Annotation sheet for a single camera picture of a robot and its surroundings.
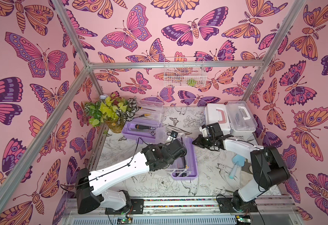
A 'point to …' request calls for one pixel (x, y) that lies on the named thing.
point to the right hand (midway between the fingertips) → (193, 141)
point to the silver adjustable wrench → (134, 130)
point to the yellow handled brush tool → (143, 115)
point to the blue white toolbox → (218, 113)
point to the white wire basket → (184, 72)
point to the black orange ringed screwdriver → (138, 126)
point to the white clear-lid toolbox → (242, 123)
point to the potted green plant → (112, 111)
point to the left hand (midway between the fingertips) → (170, 150)
